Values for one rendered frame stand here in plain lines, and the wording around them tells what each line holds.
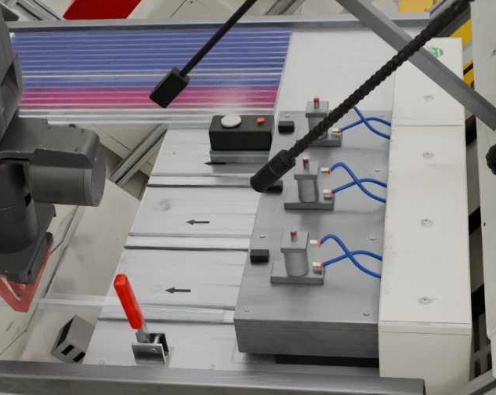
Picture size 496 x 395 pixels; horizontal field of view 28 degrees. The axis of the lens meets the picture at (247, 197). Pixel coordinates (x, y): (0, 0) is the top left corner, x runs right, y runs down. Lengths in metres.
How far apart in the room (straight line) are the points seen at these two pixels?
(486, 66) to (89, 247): 0.74
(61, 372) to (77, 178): 0.20
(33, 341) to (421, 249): 0.69
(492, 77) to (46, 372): 0.57
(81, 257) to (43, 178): 0.69
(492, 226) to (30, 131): 0.43
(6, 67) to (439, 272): 0.42
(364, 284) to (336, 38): 0.57
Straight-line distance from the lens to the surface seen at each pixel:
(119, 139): 2.63
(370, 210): 1.01
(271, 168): 0.84
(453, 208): 0.98
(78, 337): 1.43
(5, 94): 0.88
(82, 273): 1.56
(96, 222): 1.64
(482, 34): 1.21
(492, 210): 0.95
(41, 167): 0.90
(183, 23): 1.48
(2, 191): 0.92
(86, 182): 0.89
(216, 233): 1.09
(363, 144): 1.10
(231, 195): 1.14
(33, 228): 0.97
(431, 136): 1.08
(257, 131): 1.16
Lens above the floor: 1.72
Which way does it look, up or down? 35 degrees down
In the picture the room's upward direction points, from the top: 49 degrees clockwise
